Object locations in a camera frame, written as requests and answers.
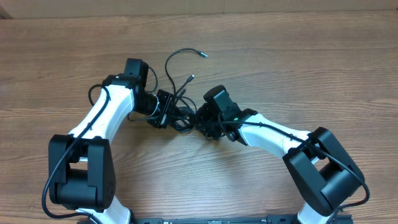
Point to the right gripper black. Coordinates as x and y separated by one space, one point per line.
204 123

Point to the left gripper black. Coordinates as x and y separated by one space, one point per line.
165 109

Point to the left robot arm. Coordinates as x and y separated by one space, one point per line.
82 180

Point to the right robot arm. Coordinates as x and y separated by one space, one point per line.
324 173

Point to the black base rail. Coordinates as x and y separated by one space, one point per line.
214 221

